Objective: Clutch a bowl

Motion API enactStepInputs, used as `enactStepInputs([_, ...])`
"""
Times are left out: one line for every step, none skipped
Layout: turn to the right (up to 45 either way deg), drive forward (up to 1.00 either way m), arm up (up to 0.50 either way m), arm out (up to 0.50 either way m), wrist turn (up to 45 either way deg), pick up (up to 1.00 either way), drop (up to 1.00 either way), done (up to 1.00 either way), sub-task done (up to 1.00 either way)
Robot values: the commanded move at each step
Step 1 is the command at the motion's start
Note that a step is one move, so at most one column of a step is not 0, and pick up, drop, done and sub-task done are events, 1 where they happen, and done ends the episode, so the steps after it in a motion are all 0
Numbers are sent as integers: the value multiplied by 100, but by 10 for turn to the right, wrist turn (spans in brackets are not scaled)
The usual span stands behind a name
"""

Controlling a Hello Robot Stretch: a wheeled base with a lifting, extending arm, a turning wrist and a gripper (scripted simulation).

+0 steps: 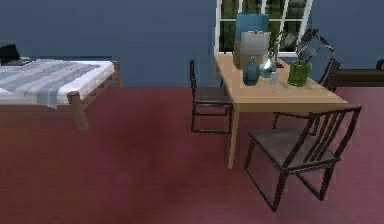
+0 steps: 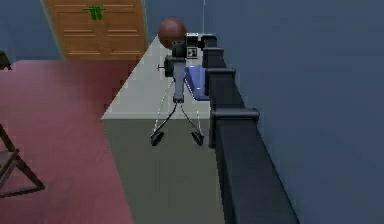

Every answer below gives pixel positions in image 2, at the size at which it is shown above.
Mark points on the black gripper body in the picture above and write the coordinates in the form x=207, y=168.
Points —
x=178, y=70

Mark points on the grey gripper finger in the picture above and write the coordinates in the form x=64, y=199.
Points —
x=193, y=128
x=161, y=128

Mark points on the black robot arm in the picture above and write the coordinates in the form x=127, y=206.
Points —
x=240, y=160

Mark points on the blue box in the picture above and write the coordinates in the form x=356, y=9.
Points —
x=197, y=81

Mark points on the grey white table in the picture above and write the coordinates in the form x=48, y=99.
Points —
x=160, y=160

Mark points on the brown ball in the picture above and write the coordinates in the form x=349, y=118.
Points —
x=172, y=32

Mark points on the orange wooden door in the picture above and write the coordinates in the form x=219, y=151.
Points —
x=96, y=30

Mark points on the green door hanger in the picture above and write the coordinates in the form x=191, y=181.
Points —
x=95, y=12

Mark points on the dark wooden chair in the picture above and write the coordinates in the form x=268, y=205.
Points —
x=13, y=166

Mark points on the dark furniture piece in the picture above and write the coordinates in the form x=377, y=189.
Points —
x=4, y=60

